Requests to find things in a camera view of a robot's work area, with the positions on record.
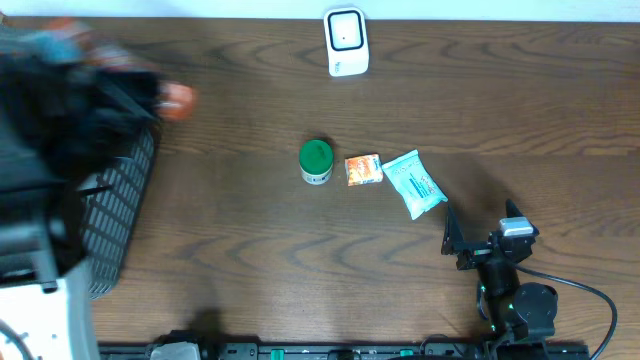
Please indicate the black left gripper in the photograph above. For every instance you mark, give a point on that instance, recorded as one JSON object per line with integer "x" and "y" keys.
{"x": 98, "y": 89}

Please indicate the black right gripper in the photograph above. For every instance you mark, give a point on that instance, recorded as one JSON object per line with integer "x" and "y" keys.
{"x": 453, "y": 243}

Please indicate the light blue tissue pack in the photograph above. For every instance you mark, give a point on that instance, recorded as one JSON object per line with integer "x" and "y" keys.
{"x": 410, "y": 179}

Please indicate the orange snack packet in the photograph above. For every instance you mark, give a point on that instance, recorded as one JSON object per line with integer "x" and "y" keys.
{"x": 363, "y": 169}

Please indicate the green lid jar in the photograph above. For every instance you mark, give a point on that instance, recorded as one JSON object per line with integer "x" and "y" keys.
{"x": 316, "y": 161}

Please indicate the red candy bar wrapper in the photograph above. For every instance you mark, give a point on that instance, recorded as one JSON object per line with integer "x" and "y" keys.
{"x": 175, "y": 101}

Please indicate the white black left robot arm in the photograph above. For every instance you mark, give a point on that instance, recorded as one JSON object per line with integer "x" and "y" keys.
{"x": 45, "y": 273}

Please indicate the white barcode scanner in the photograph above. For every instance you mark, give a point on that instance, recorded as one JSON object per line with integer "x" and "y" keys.
{"x": 346, "y": 42}

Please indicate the grey plastic mesh basket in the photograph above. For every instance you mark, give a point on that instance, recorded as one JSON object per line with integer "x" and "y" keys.
{"x": 111, "y": 212}

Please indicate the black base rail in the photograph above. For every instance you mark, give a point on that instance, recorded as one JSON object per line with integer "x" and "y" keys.
{"x": 434, "y": 348}

